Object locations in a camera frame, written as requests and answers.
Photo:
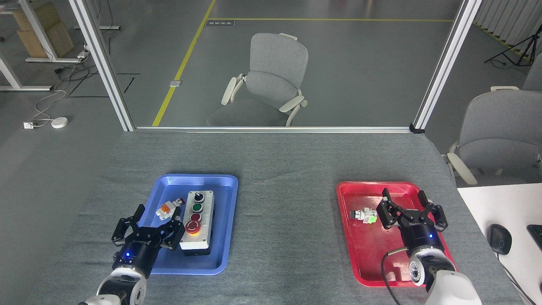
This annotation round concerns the black corner bracket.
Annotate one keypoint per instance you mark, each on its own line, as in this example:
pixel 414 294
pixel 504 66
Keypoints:
pixel 417 128

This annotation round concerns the white wall socket box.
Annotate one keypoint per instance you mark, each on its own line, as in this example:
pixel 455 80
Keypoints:
pixel 28 125

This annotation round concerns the grey metal floor plate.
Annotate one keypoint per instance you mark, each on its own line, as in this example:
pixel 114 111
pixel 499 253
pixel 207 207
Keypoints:
pixel 175 83

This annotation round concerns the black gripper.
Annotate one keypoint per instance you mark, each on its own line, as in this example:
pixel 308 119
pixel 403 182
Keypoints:
pixel 137 252
pixel 419 237

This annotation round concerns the brown cardboard box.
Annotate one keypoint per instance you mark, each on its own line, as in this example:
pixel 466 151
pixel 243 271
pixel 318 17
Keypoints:
pixel 59 40
pixel 44 15

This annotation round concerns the black push button switch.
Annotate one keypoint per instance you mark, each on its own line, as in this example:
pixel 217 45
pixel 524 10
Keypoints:
pixel 363 215

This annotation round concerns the silver aluminium rail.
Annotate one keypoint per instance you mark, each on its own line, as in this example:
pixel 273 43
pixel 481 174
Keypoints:
pixel 271 129

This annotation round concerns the black keyboard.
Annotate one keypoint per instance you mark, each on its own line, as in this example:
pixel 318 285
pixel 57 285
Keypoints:
pixel 536 235

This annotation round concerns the silver aluminium post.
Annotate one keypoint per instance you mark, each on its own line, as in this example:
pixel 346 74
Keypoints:
pixel 446 63
pixel 101 63

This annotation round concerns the white round floor device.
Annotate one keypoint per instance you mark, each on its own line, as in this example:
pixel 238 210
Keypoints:
pixel 59 123

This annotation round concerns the grey control box with buttons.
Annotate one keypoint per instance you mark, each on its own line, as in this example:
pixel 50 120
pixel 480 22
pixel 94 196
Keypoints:
pixel 203 239

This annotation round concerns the black computer mouse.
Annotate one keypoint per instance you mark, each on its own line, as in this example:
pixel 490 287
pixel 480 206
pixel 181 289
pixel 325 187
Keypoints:
pixel 499 239

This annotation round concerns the white side table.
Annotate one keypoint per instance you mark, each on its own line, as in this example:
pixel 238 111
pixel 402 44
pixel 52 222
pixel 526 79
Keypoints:
pixel 508 203

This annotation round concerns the grey office chair white arms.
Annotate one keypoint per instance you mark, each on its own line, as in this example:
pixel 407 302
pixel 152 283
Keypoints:
pixel 271 84
pixel 499 135
pixel 534 74

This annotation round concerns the black tripod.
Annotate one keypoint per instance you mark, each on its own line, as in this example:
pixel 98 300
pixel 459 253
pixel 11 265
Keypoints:
pixel 523 48

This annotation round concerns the red push button switch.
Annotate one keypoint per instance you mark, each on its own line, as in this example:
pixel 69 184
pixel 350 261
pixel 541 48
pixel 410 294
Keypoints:
pixel 167 209

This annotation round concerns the blue plastic tray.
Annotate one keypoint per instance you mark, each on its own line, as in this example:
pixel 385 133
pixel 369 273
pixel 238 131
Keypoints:
pixel 224 237

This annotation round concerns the white power strip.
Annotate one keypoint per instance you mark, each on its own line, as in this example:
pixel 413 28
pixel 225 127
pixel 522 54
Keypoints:
pixel 82 54

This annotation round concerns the white corrugated curtain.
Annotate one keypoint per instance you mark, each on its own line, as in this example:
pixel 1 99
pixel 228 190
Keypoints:
pixel 508 21

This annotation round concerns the red plastic tray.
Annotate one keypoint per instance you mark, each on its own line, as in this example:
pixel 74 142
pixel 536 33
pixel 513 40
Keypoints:
pixel 368 250

